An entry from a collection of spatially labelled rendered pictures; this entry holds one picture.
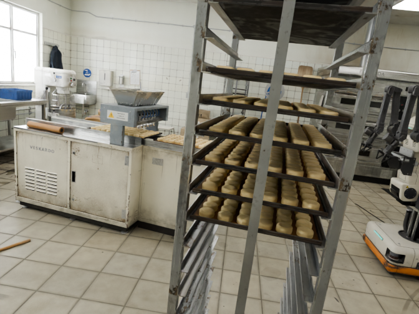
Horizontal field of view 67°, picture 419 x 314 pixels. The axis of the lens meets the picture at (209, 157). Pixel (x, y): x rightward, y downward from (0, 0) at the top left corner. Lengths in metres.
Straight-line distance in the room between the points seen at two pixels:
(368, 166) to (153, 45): 4.94
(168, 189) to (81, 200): 0.84
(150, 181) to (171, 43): 4.58
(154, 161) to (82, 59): 5.15
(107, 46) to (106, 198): 4.98
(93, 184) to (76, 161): 0.26
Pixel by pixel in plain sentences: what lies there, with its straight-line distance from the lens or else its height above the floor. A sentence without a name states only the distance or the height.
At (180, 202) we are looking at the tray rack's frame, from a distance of 0.99.
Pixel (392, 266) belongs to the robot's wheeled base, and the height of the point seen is 0.11.
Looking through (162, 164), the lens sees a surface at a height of 0.70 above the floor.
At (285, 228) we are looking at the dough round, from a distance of 1.00.
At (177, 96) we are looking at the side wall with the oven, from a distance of 7.06.
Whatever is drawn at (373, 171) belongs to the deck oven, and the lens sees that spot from 6.56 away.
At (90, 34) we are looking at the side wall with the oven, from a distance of 7.74.
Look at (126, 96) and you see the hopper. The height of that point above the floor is 1.26.
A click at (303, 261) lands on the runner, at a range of 1.27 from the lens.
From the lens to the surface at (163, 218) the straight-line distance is 3.06.
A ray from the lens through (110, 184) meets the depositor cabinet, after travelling 3.00.
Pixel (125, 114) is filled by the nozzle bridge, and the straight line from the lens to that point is 2.78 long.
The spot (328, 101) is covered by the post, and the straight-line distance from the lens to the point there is 1.50.
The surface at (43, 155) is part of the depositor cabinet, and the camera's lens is 3.39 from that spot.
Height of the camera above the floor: 1.46
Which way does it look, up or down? 13 degrees down
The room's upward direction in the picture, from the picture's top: 7 degrees clockwise
